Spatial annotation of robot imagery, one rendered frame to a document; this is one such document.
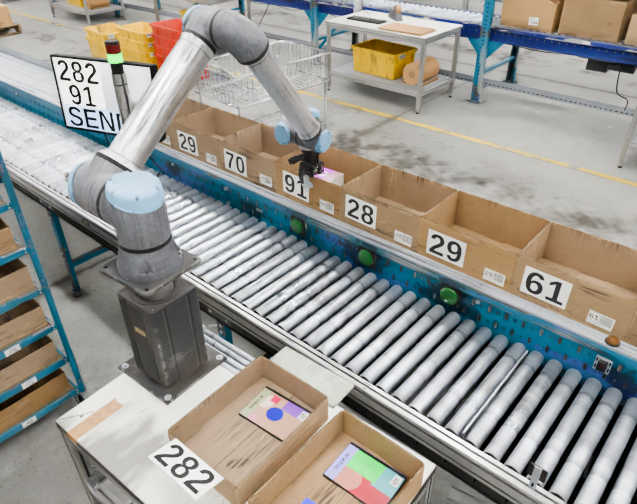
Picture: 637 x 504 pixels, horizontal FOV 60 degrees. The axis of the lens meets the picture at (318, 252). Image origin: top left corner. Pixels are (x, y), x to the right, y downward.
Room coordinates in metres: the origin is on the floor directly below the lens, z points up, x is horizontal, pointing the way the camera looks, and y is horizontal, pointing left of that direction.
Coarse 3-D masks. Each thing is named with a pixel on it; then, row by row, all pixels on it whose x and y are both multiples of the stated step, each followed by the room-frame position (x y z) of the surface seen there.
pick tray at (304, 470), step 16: (336, 416) 1.05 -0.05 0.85; (352, 416) 1.05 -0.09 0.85; (320, 432) 1.00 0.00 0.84; (336, 432) 1.05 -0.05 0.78; (352, 432) 1.05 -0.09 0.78; (368, 432) 1.01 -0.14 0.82; (304, 448) 0.95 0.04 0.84; (320, 448) 1.00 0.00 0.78; (336, 448) 1.01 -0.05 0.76; (368, 448) 1.01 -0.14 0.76; (384, 448) 0.97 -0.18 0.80; (400, 448) 0.94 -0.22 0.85; (288, 464) 0.90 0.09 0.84; (304, 464) 0.95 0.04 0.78; (320, 464) 0.96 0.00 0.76; (400, 464) 0.94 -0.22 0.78; (416, 464) 0.91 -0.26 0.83; (272, 480) 0.86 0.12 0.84; (288, 480) 0.90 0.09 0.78; (304, 480) 0.91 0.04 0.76; (320, 480) 0.91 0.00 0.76; (416, 480) 0.86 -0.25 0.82; (256, 496) 0.81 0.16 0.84; (272, 496) 0.85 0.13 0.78; (288, 496) 0.86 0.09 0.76; (304, 496) 0.86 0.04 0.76; (320, 496) 0.86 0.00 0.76; (336, 496) 0.86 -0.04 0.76; (352, 496) 0.86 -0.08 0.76; (400, 496) 0.80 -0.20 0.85
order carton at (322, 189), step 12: (288, 156) 2.40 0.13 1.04; (324, 156) 2.51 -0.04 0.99; (336, 156) 2.46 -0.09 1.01; (348, 156) 2.42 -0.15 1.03; (360, 156) 2.37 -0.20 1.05; (276, 168) 2.33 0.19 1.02; (288, 168) 2.27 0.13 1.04; (336, 168) 2.46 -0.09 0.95; (348, 168) 2.41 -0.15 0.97; (360, 168) 2.37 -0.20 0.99; (276, 180) 2.33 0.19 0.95; (312, 180) 2.18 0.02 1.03; (324, 180) 2.13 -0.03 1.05; (348, 180) 2.41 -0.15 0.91; (312, 192) 2.18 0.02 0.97; (324, 192) 2.13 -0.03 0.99; (336, 192) 2.09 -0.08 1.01; (312, 204) 2.18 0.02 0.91; (336, 204) 2.09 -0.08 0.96; (336, 216) 2.09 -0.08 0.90
